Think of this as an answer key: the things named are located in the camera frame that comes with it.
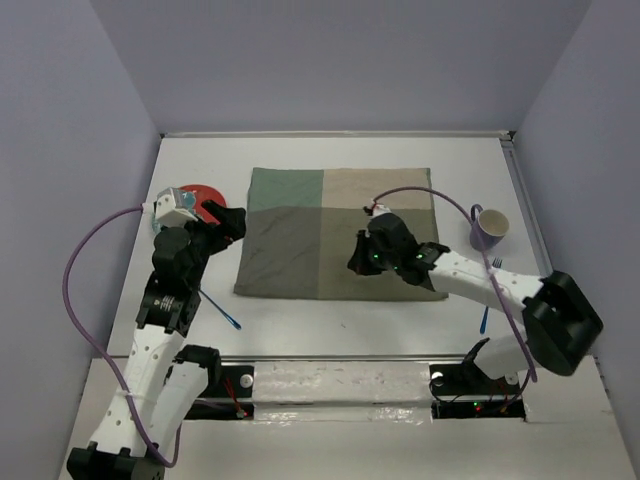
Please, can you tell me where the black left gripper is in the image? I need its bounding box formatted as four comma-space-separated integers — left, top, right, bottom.
175, 199, 246, 285

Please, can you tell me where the red floral plate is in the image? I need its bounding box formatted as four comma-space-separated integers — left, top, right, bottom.
151, 184, 226, 234

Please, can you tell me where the green patchwork cloth placemat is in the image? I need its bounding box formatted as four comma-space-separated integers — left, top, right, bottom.
234, 168, 444, 302

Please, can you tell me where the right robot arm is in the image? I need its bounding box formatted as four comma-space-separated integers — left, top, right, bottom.
347, 211, 604, 392

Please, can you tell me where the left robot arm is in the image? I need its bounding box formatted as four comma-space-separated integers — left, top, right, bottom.
66, 200, 246, 479

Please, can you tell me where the blue metallic spoon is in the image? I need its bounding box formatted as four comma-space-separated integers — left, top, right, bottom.
199, 289, 242, 331

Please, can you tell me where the purple ceramic mug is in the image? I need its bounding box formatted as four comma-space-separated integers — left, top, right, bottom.
469, 204, 510, 252

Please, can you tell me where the blue plastic fork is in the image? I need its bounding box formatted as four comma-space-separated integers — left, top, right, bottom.
479, 257, 503, 335

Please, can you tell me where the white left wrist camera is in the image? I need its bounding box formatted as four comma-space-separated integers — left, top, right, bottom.
142, 187, 198, 228

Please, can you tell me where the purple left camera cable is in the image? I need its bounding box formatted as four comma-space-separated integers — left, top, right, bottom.
62, 205, 251, 469

